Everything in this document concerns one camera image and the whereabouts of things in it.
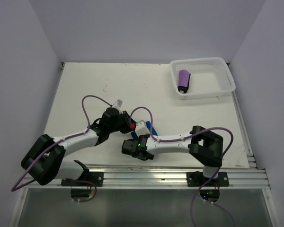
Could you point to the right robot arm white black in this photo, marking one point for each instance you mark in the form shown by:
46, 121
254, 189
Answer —
204, 145

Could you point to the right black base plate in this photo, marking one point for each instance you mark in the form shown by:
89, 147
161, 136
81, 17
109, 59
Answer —
196, 179

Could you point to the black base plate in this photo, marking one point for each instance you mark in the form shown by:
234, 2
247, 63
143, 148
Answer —
196, 179
94, 177

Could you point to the white plastic perforated basket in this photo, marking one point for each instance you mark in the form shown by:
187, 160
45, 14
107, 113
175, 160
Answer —
210, 77

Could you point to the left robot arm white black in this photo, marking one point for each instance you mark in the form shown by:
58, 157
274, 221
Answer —
45, 160

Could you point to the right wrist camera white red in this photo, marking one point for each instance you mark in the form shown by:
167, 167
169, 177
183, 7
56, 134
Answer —
140, 127

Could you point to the blue towel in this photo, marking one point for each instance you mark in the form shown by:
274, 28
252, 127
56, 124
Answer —
151, 130

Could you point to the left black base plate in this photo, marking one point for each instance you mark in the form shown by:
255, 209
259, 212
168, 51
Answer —
94, 177

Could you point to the aluminium mounting rail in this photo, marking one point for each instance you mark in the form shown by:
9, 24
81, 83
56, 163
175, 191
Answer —
148, 177

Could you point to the black purple microfiber towel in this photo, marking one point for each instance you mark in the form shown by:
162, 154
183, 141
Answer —
183, 81

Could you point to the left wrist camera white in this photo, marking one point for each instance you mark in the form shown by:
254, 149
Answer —
117, 105

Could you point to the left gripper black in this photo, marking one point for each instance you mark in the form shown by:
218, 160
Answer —
126, 118

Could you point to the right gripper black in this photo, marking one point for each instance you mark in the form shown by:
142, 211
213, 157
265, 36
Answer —
137, 138

